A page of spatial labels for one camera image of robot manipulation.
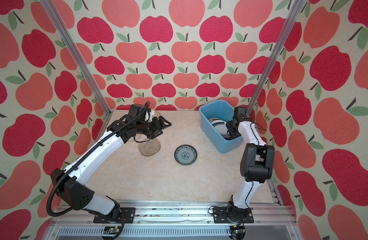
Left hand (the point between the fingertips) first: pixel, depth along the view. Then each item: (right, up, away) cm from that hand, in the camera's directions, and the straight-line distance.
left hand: (170, 128), depth 74 cm
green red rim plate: (+33, +2, +32) cm, 46 cm away
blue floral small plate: (+8, -18, +22) cm, 30 cm away
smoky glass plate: (-17, -14, +27) cm, 35 cm away
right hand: (+38, 0, +21) cm, 44 cm away
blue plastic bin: (+36, +13, +34) cm, 51 cm away
